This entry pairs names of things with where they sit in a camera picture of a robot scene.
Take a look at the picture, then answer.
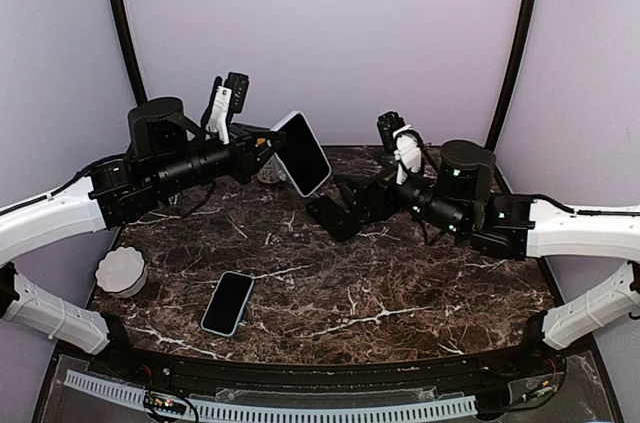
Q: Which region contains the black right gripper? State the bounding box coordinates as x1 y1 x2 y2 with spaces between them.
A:
332 149 469 238

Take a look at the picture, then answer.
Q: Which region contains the phone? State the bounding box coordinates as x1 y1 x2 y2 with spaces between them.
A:
200 271 255 337
272 111 332 198

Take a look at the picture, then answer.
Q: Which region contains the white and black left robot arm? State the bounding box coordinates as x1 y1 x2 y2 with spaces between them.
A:
1 97 286 379

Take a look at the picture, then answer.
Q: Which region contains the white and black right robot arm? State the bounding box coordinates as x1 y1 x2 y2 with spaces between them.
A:
334 133 639 377

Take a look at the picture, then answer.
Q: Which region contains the phone in blue case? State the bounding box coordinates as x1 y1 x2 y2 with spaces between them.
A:
200 271 255 337

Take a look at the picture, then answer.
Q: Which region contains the white patterned mug yellow inside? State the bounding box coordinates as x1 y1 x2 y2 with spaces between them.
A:
256 156 287 185

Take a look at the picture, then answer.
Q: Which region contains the white fluted bowl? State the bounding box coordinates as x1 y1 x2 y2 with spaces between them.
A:
95 247 148 298

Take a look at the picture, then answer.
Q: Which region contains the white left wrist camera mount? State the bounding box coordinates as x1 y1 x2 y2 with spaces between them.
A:
200 72 250 144

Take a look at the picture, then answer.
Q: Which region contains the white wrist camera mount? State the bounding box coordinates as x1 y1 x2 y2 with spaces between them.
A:
377 111 425 185
200 72 250 144

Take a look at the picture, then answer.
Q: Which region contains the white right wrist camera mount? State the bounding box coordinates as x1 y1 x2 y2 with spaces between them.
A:
377 111 425 185

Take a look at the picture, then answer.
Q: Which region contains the black front rail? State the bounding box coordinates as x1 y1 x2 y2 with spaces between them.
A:
89 347 567 394

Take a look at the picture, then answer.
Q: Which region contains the black frame post left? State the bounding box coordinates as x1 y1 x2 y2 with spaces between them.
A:
99 0 164 157

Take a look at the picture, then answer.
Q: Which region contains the black frame post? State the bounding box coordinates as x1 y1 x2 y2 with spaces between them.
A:
99 0 164 157
484 0 536 151

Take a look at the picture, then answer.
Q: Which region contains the black frame post right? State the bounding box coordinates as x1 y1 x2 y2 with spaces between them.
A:
484 0 536 151

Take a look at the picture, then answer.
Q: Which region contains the white slotted cable duct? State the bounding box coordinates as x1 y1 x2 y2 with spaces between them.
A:
63 370 478 423

